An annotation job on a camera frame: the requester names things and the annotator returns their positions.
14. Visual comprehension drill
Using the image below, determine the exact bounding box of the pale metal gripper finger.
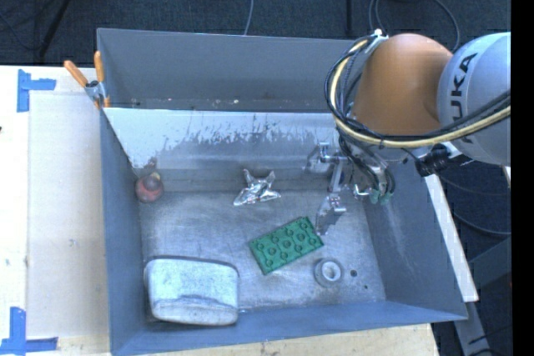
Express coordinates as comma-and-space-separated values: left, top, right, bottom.
314, 195, 348, 237
303, 142, 337, 174

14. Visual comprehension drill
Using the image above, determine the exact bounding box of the dark green flat block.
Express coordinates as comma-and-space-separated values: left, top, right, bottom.
248, 216, 325, 276

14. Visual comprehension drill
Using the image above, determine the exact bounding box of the clear crumpled plastic piece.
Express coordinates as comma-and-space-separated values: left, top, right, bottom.
232, 168, 282, 207

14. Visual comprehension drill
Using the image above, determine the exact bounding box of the grey metal bin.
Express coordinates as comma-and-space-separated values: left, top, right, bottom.
95, 27, 471, 356

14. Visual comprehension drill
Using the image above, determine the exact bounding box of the pale grey rounded box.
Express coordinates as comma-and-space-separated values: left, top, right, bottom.
143, 255, 241, 327

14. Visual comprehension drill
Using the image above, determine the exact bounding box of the red-brown toy fruit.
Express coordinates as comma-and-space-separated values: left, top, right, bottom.
134, 172, 165, 204

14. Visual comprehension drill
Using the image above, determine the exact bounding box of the grey ring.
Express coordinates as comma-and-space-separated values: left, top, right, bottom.
313, 258, 345, 288

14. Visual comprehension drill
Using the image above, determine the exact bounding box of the black cylinder on white bracket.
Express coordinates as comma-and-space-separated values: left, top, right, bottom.
414, 143, 462, 178

